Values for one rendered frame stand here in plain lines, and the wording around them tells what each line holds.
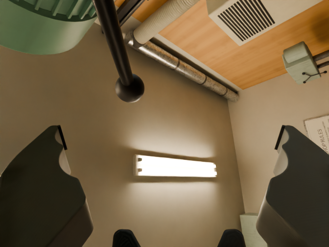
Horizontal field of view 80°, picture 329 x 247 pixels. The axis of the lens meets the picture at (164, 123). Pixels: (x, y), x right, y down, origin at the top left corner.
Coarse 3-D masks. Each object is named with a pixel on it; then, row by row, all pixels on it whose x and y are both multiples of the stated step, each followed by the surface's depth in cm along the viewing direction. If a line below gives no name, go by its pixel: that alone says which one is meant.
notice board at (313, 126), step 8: (304, 120) 258; (312, 120) 251; (320, 120) 246; (328, 120) 240; (312, 128) 250; (320, 128) 244; (328, 128) 238; (312, 136) 248; (320, 136) 242; (328, 136) 237; (320, 144) 241; (328, 144) 236; (328, 152) 234
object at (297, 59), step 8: (288, 48) 187; (296, 48) 181; (304, 48) 177; (288, 56) 186; (296, 56) 183; (304, 56) 182; (312, 56) 196; (320, 56) 191; (328, 56) 189; (288, 64) 196; (296, 64) 191; (304, 64) 190; (312, 64) 190; (320, 64) 206; (328, 64) 203; (288, 72) 202; (296, 72) 202; (304, 72) 203; (312, 72) 203; (296, 80) 217; (304, 80) 218
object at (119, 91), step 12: (96, 0) 13; (108, 0) 13; (96, 12) 14; (108, 12) 13; (108, 24) 14; (108, 36) 15; (120, 36) 16; (120, 48) 17; (120, 60) 18; (120, 72) 20; (120, 84) 22; (132, 84) 22; (120, 96) 23; (132, 96) 23
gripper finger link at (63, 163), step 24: (48, 144) 10; (24, 168) 8; (48, 168) 8; (0, 192) 7; (24, 192) 7; (48, 192) 7; (72, 192) 7; (0, 216) 6; (24, 216) 6; (48, 216) 6; (72, 216) 6; (0, 240) 5; (24, 240) 5; (48, 240) 5; (72, 240) 6
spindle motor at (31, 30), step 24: (0, 0) 19; (24, 0) 19; (48, 0) 20; (72, 0) 21; (0, 24) 21; (24, 24) 21; (48, 24) 22; (72, 24) 24; (24, 48) 25; (48, 48) 26
